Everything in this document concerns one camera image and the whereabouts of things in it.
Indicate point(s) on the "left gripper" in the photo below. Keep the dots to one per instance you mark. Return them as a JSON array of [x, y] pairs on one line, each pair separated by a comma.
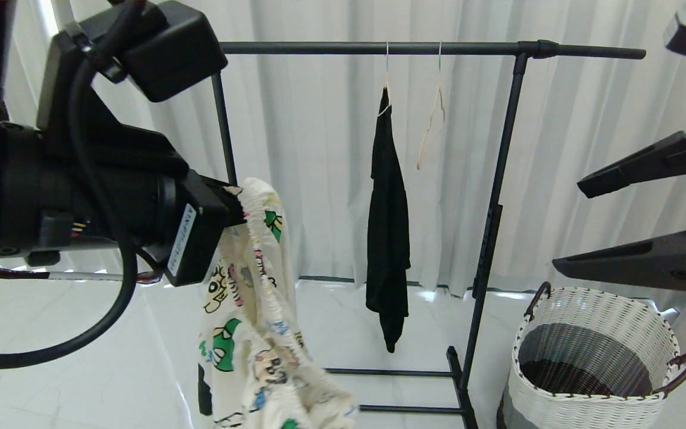
[[200, 238]]

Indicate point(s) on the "cream printed garment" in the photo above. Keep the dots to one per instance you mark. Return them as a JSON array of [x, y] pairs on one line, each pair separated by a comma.
[[248, 357]]

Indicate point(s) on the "black t-shirt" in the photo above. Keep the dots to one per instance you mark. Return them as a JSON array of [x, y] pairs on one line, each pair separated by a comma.
[[387, 238]]

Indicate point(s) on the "pink clothes hanger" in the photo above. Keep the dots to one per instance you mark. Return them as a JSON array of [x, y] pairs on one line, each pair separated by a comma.
[[438, 113], [386, 65]]

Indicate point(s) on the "white laundry basket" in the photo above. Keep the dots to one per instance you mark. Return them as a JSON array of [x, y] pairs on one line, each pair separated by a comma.
[[593, 405]]

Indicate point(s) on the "black clothes rack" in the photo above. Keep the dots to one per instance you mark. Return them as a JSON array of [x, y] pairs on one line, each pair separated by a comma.
[[408, 47]]

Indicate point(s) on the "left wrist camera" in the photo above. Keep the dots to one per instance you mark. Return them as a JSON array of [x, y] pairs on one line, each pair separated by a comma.
[[164, 47]]

